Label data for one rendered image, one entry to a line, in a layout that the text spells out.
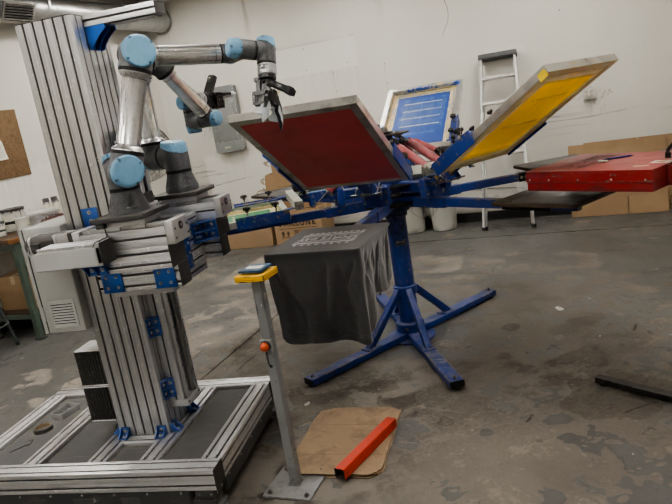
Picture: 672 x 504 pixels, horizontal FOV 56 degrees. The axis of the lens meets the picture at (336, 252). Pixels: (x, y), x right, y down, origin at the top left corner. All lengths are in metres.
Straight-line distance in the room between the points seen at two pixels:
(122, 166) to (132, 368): 1.00
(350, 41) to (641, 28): 2.93
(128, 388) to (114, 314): 0.35
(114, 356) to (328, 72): 5.15
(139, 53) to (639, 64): 5.46
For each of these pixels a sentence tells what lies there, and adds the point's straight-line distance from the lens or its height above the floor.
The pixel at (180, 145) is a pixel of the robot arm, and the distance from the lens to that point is 2.98.
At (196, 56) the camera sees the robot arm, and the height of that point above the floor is 1.80.
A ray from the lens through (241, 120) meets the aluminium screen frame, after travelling 2.77.
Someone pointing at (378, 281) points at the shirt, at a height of 0.73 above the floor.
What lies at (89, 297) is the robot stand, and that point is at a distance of 2.96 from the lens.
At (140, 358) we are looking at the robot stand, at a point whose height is 0.60.
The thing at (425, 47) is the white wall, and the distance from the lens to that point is 7.19.
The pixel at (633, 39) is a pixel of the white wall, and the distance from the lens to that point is 7.05.
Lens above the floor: 1.55
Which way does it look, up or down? 13 degrees down
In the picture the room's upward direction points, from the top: 9 degrees counter-clockwise
